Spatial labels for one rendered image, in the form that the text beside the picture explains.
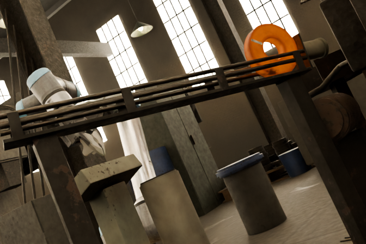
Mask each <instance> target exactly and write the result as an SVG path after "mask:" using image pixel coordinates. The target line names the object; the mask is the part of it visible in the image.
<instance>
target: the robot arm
mask: <svg viewBox="0 0 366 244"><path fill-rule="evenodd" d="M27 86H28V87H29V90H31V91H32V93H33V95H31V96H29V97H27V98H25V99H21V101H19V102H17V104H16V110H20V109H25V108H30V107H35V106H40V105H45V104H48V103H53V102H58V101H63V100H67V99H73V98H76V97H81V92H80V89H79V87H78V86H77V85H76V84H74V83H73V82H69V81H66V80H64V79H61V78H59V77H56V76H54V75H53V74H52V73H51V71H50V70H49V69H48V68H40V69H37V70H36V71H34V72H33V73H32V74H31V75H30V76H29V77H28V79H27ZM119 95H122V94H116V95H111V96H106V97H102V98H100V99H96V100H89V101H86V102H79V103H74V104H71V105H66V106H62V107H57V108H52V109H47V110H44V111H39V112H34V113H30V114H25V115H20V116H19V117H25V116H29V115H33V114H38V113H43V112H48V111H52V110H55V109H60V108H65V107H70V106H74V105H79V104H83V103H87V102H92V101H97V100H102V99H106V98H109V97H114V96H119ZM112 105H115V103H114V104H111V105H107V106H102V107H97V108H93V109H88V110H85V111H80V112H76V113H71V114H67V115H62V116H58V117H54V118H49V119H45V120H51V119H55V118H60V117H64V116H68V115H72V114H77V113H82V112H86V111H91V110H94V109H98V108H103V107H108V106H112ZM113 113H118V110H117V109H116V110H113V111H109V112H104V113H100V114H95V115H91V116H88V117H83V118H78V119H74V120H69V121H65V122H62V123H57V124H55V125H60V126H63V125H67V124H72V123H76V122H79V121H84V120H88V119H93V118H97V117H101V116H104V115H109V114H113ZM117 126H118V130H119V134H120V138H121V142H122V145H123V149H124V154H125V156H127V155H131V154H134V155H135V156H136V157H137V158H138V160H139V161H140V162H141V164H142V166H141V168H140V169H139V170H138V172H137V173H136V174H135V175H134V176H133V177H132V179H131V181H132V186H133V190H134V193H135V197H136V202H135V204H134V205H135V208H136V210H137V212H138V215H139V217H140V219H141V222H142V225H143V227H144V229H145V232H146V234H147V236H148V239H149V241H150V244H153V243H156V242H159V241H161V238H160V236H159V234H158V231H157V229H156V227H155V224H154V221H153V219H152V217H151V214H150V212H149V210H148V207H147V205H146V203H145V200H144V198H143V196H142V193H141V191H140V189H139V188H140V184H141V183H143V182H145V181H147V180H149V179H151V178H154V177H155V176H156V175H155V171H154V168H153V164H152V161H151V157H150V154H149V150H148V146H147V143H146V140H145V136H144V132H143V129H142V125H141V121H140V118H135V119H131V120H127V121H123V122H119V123H117ZM90 133H91V135H90ZM61 139H62V140H63V141H64V143H65V144H66V145H67V146H68V148H69V147H74V146H77V145H81V144H82V145H83V154H84V156H88V155H90V154H91V153H92V154H96V153H98V154H99V155H101V156H105V154H106V153H105V145H104V142H103V138H102V135H101V133H100V131H99V130H98V129H97V128H95V129H91V130H86V131H82V132H78V133H74V134H71V135H67V136H63V137H61Z"/></svg>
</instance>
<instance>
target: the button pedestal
mask: <svg viewBox="0 0 366 244"><path fill-rule="evenodd" d="M141 166H142V164H141V162H140V161H139V160H138V158H137V157H136V156H135V155H134V154H131V155H127V156H124V157H121V158H117V159H115V160H111V161H108V162H105V163H101V164H98V165H95V166H92V167H88V168H85V169H81V170H80V171H79V172H78V174H77V175H76V176H75V178H74V179H75V181H76V184H77V187H78V189H79V192H80V194H81V197H82V199H83V202H84V203H85V202H88V201H89V202H90V205H91V208H92V210H93V213H94V215H95V218H96V220H97V223H98V225H99V227H100V230H101V232H102V235H103V238H104V239H105V242H106V244H150V241H149V239H148V236H147V234H146V232H145V229H144V227H143V225H142V222H141V219H140V217H139V215H138V212H137V210H136V208H135V205H134V203H133V201H132V198H131V196H130V193H129V191H128V189H127V186H126V184H127V183H128V182H129V181H130V180H131V179H132V177H133V176H134V175H135V174H136V173H137V172H138V170H139V169H140V168H141Z"/></svg>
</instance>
